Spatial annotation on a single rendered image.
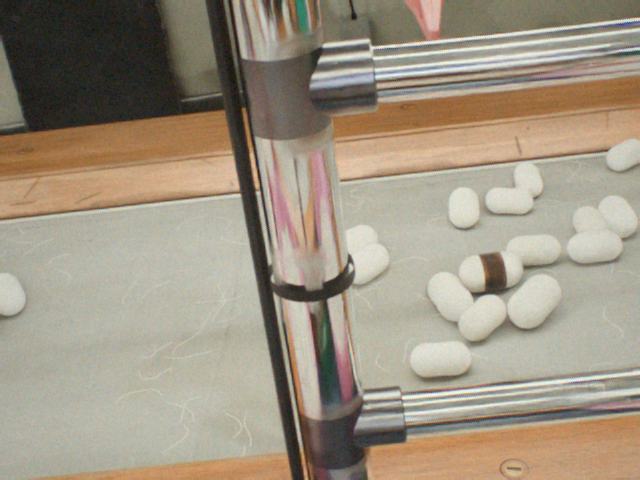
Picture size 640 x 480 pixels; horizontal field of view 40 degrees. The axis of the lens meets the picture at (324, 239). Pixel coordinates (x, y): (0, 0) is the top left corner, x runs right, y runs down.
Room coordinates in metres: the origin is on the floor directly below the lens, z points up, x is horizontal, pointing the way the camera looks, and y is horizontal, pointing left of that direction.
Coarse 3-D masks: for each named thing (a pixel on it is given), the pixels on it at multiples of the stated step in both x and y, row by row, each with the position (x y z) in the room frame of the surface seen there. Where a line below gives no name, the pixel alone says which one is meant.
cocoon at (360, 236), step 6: (354, 228) 0.49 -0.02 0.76; (360, 228) 0.49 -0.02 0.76; (366, 228) 0.49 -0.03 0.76; (348, 234) 0.49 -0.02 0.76; (354, 234) 0.49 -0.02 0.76; (360, 234) 0.49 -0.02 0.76; (366, 234) 0.49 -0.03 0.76; (372, 234) 0.49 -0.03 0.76; (348, 240) 0.48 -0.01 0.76; (354, 240) 0.48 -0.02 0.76; (360, 240) 0.48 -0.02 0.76; (366, 240) 0.48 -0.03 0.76; (372, 240) 0.48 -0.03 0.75; (348, 246) 0.48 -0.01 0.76; (354, 246) 0.48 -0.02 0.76; (360, 246) 0.48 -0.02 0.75; (354, 252) 0.48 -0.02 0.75
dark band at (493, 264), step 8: (480, 256) 0.44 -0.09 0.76; (488, 256) 0.44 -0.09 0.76; (496, 256) 0.44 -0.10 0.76; (488, 264) 0.43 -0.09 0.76; (496, 264) 0.43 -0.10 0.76; (504, 264) 0.43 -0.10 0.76; (488, 272) 0.43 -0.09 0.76; (496, 272) 0.43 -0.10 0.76; (504, 272) 0.43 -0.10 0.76; (488, 280) 0.43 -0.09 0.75; (496, 280) 0.43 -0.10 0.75; (504, 280) 0.43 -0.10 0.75; (488, 288) 0.43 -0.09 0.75; (496, 288) 0.43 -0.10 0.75; (504, 288) 0.43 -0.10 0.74
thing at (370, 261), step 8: (368, 248) 0.47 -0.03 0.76; (376, 248) 0.47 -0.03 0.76; (384, 248) 0.47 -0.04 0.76; (352, 256) 0.46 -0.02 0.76; (360, 256) 0.46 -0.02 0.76; (368, 256) 0.46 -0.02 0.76; (376, 256) 0.46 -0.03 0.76; (384, 256) 0.46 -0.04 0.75; (360, 264) 0.46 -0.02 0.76; (368, 264) 0.46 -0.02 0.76; (376, 264) 0.46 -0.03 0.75; (384, 264) 0.46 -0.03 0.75; (360, 272) 0.45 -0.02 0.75; (368, 272) 0.45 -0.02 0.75; (376, 272) 0.46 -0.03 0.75; (360, 280) 0.45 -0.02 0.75; (368, 280) 0.45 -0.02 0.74
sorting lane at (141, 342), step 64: (384, 192) 0.57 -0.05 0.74; (448, 192) 0.56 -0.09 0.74; (576, 192) 0.54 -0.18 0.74; (0, 256) 0.55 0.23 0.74; (64, 256) 0.54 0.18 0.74; (128, 256) 0.53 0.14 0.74; (192, 256) 0.52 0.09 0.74; (448, 256) 0.48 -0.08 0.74; (0, 320) 0.47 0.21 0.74; (64, 320) 0.46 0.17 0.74; (128, 320) 0.45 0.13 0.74; (192, 320) 0.44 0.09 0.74; (256, 320) 0.43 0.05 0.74; (384, 320) 0.42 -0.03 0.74; (576, 320) 0.39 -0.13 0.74; (0, 384) 0.40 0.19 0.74; (64, 384) 0.40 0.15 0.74; (128, 384) 0.39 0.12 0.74; (192, 384) 0.38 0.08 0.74; (256, 384) 0.38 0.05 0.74; (384, 384) 0.36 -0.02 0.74; (448, 384) 0.36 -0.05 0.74; (0, 448) 0.35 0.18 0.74; (64, 448) 0.34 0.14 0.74; (128, 448) 0.34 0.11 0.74; (192, 448) 0.33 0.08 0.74; (256, 448) 0.33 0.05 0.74
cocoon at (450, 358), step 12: (420, 348) 0.37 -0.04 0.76; (432, 348) 0.36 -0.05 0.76; (444, 348) 0.36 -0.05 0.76; (456, 348) 0.36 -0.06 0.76; (420, 360) 0.36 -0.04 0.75; (432, 360) 0.36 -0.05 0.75; (444, 360) 0.36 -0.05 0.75; (456, 360) 0.36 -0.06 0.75; (468, 360) 0.36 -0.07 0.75; (420, 372) 0.36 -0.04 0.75; (432, 372) 0.36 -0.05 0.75; (444, 372) 0.36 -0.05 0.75; (456, 372) 0.36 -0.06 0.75
